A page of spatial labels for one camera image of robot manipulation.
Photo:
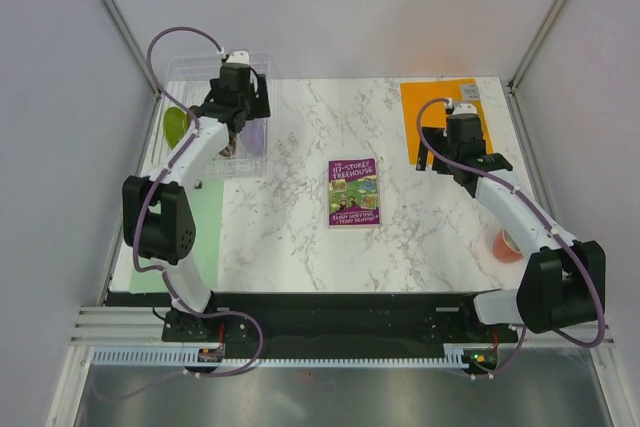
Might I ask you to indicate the white barcode label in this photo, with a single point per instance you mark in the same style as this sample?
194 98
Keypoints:
469 92

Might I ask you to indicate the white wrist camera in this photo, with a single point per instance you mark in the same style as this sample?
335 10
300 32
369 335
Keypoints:
461 108
238 57

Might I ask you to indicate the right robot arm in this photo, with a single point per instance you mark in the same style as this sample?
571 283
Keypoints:
562 289

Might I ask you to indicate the green plastic plate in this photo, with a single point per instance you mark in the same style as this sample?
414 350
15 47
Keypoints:
175 124

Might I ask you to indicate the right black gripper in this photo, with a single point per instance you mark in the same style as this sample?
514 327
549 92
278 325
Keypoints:
435 138

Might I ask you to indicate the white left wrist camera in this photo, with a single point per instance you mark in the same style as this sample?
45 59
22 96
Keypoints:
238 57

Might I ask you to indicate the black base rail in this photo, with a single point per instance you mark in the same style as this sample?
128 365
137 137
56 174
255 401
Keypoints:
336 326

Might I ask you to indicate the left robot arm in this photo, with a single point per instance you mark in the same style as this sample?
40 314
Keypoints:
158 223

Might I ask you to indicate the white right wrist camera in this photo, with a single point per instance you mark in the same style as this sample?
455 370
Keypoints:
461 108

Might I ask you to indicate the orange paper cup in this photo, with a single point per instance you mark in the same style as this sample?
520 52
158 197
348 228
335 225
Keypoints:
504 248

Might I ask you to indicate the yellow brown patterned plate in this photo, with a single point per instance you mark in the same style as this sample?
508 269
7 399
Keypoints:
229 150

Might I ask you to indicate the white slotted cable duct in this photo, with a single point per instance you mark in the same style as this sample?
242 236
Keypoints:
157 356

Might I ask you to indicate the purple plastic plate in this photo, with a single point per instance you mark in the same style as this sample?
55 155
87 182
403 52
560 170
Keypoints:
254 137

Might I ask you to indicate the purple treehouse book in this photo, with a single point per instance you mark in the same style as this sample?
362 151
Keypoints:
353 193

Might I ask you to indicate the white wire dish rack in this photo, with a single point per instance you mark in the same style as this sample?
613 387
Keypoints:
188 83

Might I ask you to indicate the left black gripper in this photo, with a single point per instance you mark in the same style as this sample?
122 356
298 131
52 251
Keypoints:
260 107

